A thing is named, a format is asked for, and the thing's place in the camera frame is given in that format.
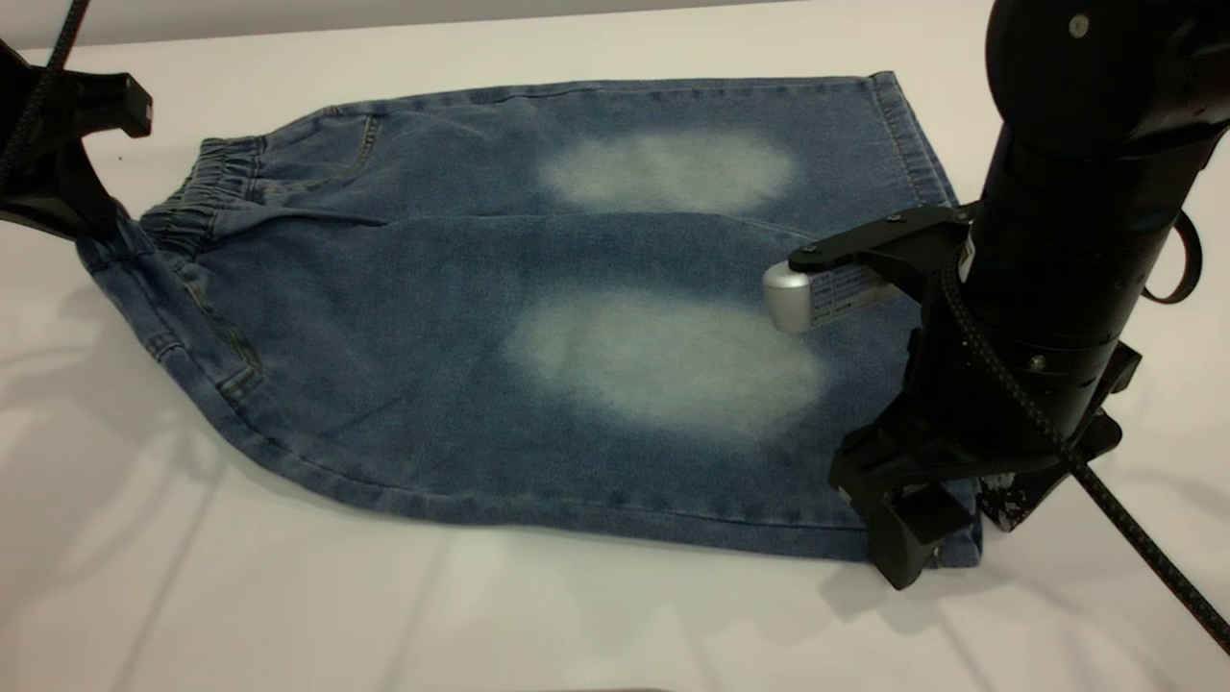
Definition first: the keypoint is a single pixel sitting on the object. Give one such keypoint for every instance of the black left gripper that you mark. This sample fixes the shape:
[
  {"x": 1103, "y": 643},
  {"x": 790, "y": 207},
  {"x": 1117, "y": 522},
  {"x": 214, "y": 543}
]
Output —
[{"x": 96, "y": 106}]

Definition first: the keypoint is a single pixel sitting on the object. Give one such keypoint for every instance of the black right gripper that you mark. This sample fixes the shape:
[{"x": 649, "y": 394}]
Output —
[{"x": 913, "y": 452}]

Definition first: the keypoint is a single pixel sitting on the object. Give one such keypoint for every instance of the blue denim shorts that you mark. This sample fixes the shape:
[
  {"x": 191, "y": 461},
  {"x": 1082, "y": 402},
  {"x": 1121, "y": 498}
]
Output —
[{"x": 480, "y": 336}]

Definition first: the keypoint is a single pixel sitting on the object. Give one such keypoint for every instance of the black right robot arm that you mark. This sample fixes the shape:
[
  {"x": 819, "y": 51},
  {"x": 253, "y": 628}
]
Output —
[{"x": 1086, "y": 192}]

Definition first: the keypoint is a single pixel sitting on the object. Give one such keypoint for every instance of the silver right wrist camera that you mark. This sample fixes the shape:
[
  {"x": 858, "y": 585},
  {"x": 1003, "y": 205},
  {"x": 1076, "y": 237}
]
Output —
[{"x": 793, "y": 298}]

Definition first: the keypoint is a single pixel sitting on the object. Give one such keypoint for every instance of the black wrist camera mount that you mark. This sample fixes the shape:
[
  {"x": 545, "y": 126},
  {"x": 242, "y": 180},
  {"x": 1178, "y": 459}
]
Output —
[{"x": 894, "y": 240}]

